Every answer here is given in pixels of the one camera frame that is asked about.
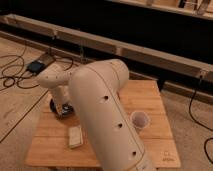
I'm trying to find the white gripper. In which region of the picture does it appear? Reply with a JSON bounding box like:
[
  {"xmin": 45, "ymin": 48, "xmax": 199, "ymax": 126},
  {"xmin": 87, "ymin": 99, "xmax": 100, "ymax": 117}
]
[{"xmin": 50, "ymin": 86, "xmax": 74, "ymax": 117}]

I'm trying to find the dark ceramic bowl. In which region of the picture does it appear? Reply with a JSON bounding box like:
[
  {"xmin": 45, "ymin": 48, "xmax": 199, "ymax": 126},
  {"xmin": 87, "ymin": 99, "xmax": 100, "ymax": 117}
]
[{"xmin": 49, "ymin": 100, "xmax": 74, "ymax": 118}]

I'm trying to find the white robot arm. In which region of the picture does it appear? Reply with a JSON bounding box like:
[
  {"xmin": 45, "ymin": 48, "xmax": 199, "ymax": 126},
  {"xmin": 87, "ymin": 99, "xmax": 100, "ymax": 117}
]
[{"xmin": 37, "ymin": 59, "xmax": 156, "ymax": 171}]

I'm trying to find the white rectangular sponge block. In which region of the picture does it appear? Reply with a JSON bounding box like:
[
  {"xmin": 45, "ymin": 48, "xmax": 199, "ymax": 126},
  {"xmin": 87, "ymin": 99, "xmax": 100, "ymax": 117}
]
[{"xmin": 68, "ymin": 126, "xmax": 83, "ymax": 148}]

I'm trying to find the blue power adapter box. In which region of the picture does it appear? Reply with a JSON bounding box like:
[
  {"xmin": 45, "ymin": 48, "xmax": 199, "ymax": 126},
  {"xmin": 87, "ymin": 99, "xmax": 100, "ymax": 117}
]
[{"xmin": 27, "ymin": 61, "xmax": 45, "ymax": 74}]

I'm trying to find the white plastic cup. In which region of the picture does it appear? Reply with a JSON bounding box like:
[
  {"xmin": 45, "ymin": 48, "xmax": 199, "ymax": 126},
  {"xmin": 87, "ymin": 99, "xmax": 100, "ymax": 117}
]
[{"xmin": 130, "ymin": 111, "xmax": 150, "ymax": 132}]

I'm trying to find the wooden beam rail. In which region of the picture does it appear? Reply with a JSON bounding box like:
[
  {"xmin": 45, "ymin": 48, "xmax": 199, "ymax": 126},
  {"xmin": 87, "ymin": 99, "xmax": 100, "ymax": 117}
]
[{"xmin": 0, "ymin": 14, "xmax": 213, "ymax": 83}]

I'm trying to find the black cable at right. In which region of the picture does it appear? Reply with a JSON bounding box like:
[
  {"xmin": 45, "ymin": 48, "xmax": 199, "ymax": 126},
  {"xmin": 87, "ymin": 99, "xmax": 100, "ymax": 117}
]
[{"xmin": 188, "ymin": 77, "xmax": 213, "ymax": 165}]

